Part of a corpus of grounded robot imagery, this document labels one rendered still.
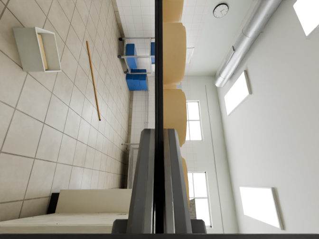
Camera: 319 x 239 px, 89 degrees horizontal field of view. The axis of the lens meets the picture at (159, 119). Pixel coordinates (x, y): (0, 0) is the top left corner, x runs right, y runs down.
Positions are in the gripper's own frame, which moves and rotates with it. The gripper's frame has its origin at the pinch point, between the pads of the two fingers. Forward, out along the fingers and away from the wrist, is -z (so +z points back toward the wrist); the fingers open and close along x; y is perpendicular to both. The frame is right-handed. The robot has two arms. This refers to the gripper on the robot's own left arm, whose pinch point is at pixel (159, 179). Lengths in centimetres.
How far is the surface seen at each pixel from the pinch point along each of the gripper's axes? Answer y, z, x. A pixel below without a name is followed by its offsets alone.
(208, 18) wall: -55, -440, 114
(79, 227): -83, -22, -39
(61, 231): -83, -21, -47
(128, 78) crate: -210, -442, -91
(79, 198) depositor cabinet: -140, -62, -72
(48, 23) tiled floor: -20, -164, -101
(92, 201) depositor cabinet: -141, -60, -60
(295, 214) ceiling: -253, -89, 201
